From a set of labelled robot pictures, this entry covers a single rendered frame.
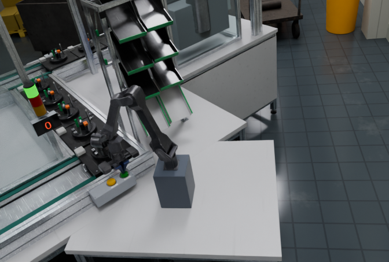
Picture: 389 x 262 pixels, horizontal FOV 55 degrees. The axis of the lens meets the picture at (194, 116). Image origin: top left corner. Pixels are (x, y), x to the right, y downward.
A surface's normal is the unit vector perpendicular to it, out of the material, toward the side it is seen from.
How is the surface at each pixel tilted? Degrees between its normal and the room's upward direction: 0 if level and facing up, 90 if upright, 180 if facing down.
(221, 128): 0
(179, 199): 90
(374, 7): 90
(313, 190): 0
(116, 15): 25
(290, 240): 0
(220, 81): 90
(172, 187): 90
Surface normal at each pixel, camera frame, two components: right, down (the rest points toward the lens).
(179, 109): 0.25, -0.25
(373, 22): -0.12, 0.58
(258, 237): -0.14, -0.81
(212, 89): 0.62, 0.38
